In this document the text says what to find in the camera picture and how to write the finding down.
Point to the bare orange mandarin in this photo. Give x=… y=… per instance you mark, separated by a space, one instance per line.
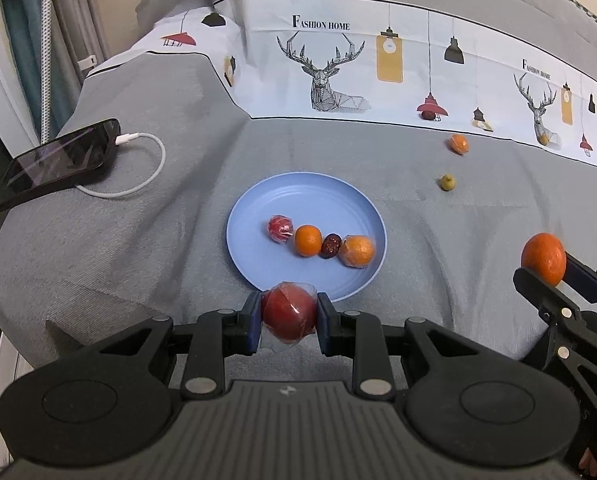
x=543 y=257
x=308 y=240

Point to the small yellow-green fruit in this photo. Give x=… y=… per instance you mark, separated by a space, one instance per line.
x=447 y=182

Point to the person's right hand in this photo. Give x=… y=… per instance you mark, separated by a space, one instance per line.
x=589 y=464

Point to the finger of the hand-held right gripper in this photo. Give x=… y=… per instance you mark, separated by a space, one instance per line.
x=586 y=282
x=543 y=295

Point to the black smartphone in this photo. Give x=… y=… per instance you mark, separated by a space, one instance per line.
x=53 y=160

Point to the plastic-wrapped mandarin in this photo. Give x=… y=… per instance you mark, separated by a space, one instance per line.
x=459 y=144
x=358 y=251

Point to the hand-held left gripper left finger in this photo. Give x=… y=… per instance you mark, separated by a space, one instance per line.
x=252 y=321

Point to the blue round plate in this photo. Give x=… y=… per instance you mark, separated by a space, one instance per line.
x=298 y=200

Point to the dotted white pole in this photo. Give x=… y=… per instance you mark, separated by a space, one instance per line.
x=47 y=60

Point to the green curtain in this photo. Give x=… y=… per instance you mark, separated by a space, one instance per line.
x=21 y=35

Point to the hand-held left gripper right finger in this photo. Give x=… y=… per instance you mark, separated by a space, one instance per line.
x=326 y=323

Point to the dark red jujube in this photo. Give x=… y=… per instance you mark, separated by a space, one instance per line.
x=331 y=246
x=428 y=115

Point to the grey curtain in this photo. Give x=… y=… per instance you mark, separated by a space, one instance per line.
x=81 y=20

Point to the plastic-wrapped red fruit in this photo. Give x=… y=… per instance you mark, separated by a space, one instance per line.
x=280 y=228
x=288 y=312

